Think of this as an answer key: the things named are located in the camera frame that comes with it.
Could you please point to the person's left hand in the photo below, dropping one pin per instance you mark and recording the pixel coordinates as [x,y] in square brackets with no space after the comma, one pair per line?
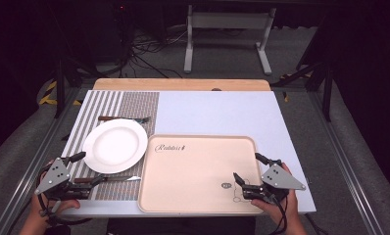
[64,205]

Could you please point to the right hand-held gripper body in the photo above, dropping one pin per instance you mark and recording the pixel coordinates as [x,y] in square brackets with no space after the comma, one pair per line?
[279,179]

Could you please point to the black metal stand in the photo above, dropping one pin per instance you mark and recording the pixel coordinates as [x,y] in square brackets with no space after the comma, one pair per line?
[59,88]
[327,94]

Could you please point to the beige plastic tray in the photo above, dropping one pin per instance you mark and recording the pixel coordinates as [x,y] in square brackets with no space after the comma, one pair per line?
[196,176]

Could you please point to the striped grey placemat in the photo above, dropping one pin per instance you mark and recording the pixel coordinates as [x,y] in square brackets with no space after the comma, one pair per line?
[137,104]

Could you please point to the person's dark-clothed lap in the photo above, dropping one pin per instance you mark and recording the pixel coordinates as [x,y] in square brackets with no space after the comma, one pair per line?
[183,226]

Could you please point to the white board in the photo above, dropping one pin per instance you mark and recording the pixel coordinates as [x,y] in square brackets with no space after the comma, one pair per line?
[216,111]

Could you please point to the black equipment case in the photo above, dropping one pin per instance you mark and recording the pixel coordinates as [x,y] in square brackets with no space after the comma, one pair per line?
[118,32]

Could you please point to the white round plate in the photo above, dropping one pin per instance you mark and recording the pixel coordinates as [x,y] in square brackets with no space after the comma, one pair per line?
[114,146]

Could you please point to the yellow and black floor tape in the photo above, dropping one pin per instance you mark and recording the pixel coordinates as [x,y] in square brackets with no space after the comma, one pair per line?
[47,98]

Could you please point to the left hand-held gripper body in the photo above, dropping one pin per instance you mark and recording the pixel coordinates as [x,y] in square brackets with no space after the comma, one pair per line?
[54,176]

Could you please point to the aluminium rail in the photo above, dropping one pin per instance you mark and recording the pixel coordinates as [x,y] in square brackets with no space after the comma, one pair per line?
[344,163]
[30,174]

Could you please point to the grey metal stand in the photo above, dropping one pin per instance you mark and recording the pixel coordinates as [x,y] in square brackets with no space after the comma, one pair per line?
[229,20]

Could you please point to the person's right hand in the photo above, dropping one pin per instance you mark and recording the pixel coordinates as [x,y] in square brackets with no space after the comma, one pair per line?
[289,212]

